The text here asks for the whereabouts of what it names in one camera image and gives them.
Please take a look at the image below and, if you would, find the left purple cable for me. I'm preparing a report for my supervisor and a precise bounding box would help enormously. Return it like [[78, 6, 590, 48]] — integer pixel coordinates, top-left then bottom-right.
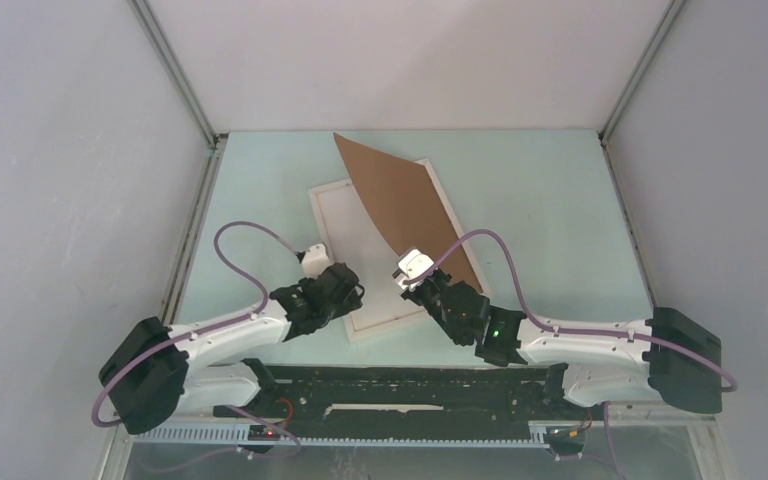
[[90, 221, 306, 475]]

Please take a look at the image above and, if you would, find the purple cable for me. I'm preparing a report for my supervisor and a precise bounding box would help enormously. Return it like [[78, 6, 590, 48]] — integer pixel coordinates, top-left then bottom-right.
[[403, 229, 740, 480], [90, 221, 306, 475]]

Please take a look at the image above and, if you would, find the right corner aluminium profile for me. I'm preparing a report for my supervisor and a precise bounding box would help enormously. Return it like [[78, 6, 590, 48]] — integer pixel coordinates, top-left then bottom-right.
[[599, 0, 689, 147]]

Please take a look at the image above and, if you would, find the brown backing board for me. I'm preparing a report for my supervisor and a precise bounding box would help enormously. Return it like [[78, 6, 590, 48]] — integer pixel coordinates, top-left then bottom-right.
[[333, 133, 460, 260]]

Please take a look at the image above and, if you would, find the white picture frame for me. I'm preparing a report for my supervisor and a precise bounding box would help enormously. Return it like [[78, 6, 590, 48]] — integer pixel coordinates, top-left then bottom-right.
[[308, 157, 495, 344]]

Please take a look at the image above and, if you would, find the white toothed cable duct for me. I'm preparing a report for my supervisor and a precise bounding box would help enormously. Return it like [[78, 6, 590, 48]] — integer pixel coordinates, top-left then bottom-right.
[[135, 423, 549, 449]]

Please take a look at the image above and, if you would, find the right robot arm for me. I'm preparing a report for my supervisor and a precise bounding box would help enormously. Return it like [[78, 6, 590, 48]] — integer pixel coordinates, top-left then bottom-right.
[[393, 270, 725, 418]]

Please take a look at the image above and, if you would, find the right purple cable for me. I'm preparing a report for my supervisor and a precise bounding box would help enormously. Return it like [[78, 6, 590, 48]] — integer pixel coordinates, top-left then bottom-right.
[[403, 229, 740, 480]]

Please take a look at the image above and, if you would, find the corner aluminium profile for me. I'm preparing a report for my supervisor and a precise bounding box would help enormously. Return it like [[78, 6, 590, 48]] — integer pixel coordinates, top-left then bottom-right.
[[599, 0, 689, 147], [126, 0, 220, 148]]

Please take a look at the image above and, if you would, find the left corner aluminium profile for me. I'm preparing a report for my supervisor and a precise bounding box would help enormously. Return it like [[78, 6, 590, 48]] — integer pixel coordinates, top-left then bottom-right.
[[126, 0, 220, 148]]

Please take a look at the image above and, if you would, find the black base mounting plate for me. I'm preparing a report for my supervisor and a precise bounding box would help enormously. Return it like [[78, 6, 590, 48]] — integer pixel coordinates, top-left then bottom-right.
[[243, 365, 603, 441]]

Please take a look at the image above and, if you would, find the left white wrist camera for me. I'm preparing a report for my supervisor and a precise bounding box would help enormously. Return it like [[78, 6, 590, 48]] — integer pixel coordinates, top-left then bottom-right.
[[296, 243, 333, 278]]

